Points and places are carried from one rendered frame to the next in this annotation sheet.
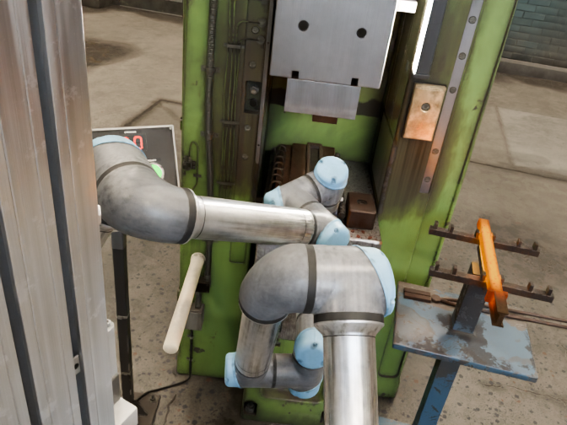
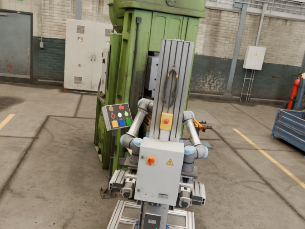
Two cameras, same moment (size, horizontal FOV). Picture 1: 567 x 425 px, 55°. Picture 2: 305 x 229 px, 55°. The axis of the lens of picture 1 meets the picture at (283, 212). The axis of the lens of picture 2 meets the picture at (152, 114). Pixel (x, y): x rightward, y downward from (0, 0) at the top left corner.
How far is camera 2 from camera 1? 232 cm
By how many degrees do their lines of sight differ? 24
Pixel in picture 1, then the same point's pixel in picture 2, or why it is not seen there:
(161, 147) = (126, 108)
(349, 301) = (189, 116)
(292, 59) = (153, 86)
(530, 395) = (208, 173)
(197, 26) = (128, 81)
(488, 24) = not seen: hidden behind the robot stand
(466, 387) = not seen: hidden behind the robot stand
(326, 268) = (184, 112)
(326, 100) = not seen: hidden behind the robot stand
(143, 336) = (98, 178)
